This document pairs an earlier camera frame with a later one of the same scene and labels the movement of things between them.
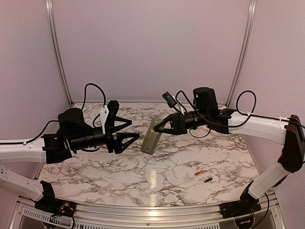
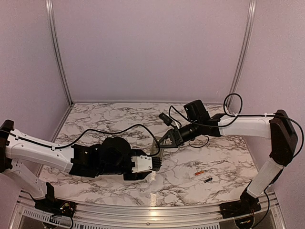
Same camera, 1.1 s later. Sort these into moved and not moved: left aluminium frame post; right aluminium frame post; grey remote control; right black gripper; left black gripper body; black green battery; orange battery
Moved: left black gripper body; right black gripper; grey remote control
Not moved: left aluminium frame post; orange battery; black green battery; right aluminium frame post
